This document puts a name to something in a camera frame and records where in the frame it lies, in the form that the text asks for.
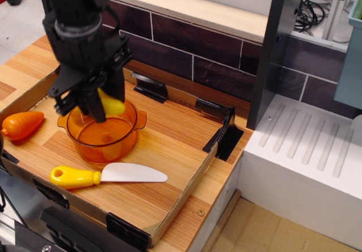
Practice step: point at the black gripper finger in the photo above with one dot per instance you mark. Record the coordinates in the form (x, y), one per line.
(114, 85)
(91, 105)

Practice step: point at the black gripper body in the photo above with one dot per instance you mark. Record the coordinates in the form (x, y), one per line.
(85, 54)

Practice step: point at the yellow toy banana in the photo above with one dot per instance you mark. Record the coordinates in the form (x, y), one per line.
(111, 106)

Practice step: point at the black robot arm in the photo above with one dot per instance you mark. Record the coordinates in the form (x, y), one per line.
(79, 13)

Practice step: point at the orange transparent plastic pot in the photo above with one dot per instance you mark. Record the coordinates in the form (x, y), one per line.
(104, 142)

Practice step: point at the cardboard fence with black tape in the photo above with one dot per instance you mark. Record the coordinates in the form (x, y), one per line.
(197, 148)

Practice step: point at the orange toy carrot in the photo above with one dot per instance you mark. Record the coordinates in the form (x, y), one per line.
(19, 125)

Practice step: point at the white toy sink drainboard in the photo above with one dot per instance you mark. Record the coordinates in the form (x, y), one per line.
(311, 142)

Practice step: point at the teal plastic bin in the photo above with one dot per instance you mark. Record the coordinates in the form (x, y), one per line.
(349, 85)

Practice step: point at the yellow handled toy knife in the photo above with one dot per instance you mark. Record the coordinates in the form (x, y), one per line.
(68, 178)

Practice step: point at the dark grey shelf post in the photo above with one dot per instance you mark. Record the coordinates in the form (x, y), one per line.
(281, 22)

